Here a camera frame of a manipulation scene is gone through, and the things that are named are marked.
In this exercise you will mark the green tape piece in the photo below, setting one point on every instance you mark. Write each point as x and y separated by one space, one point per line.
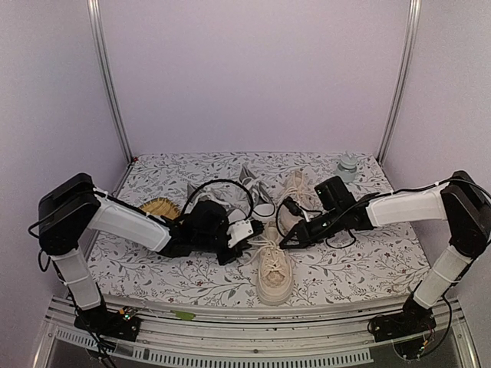
183 315

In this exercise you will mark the yellow bamboo fan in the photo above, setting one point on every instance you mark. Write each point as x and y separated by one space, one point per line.
162 209

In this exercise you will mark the aluminium front rail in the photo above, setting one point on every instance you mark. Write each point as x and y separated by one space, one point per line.
317 336

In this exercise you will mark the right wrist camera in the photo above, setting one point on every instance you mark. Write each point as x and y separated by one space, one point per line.
292 211

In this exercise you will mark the beige sneaker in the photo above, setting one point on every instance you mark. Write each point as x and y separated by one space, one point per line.
274 282
297 187

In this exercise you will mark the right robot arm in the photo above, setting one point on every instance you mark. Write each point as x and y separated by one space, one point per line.
456 207

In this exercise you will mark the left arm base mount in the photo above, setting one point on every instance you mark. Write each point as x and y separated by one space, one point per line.
123 324

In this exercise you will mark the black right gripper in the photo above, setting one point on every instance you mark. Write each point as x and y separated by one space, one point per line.
304 238

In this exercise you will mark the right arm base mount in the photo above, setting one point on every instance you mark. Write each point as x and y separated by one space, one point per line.
413 319

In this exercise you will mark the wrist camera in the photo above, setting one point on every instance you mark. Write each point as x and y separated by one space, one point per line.
292 211
242 230

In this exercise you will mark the floral patterned table mat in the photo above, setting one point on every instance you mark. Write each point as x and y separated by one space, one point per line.
348 268

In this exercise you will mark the left aluminium frame post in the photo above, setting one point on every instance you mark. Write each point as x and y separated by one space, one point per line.
95 18

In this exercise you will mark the right aluminium frame post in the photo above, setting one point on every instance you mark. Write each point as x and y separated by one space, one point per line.
410 40

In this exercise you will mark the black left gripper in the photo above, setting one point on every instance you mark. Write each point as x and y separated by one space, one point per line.
224 259

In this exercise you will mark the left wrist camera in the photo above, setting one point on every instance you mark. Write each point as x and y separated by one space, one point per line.
242 230

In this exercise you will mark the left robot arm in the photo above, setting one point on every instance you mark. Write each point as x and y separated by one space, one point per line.
77 205

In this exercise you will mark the aluminium frame post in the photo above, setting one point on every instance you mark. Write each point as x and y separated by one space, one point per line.
95 18
410 40

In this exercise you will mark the grey sneaker with white laces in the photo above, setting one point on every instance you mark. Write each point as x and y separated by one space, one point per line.
199 195

